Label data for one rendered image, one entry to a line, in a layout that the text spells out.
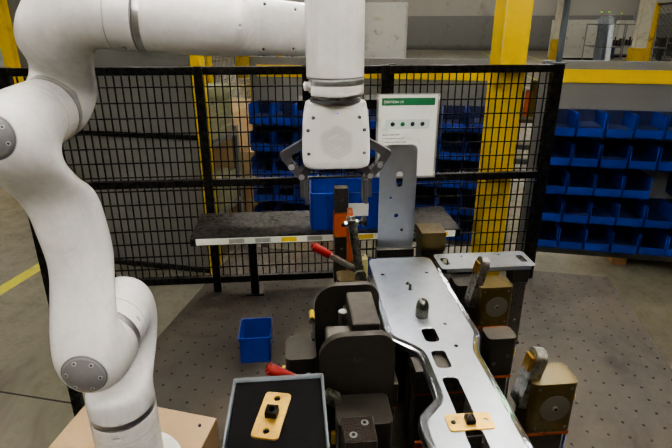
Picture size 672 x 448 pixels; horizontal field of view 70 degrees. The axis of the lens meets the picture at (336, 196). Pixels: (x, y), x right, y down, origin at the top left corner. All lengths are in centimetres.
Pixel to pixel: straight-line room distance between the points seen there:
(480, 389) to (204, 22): 82
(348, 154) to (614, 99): 248
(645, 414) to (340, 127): 121
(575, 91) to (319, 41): 244
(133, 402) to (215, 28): 68
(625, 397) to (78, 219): 144
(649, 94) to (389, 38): 485
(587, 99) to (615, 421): 191
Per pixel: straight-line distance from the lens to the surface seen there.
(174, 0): 70
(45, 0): 74
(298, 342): 100
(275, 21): 77
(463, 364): 111
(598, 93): 305
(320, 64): 68
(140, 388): 102
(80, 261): 85
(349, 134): 71
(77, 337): 88
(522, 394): 105
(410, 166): 149
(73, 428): 135
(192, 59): 290
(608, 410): 159
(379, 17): 744
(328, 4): 68
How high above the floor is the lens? 167
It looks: 19 degrees down
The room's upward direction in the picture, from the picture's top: straight up
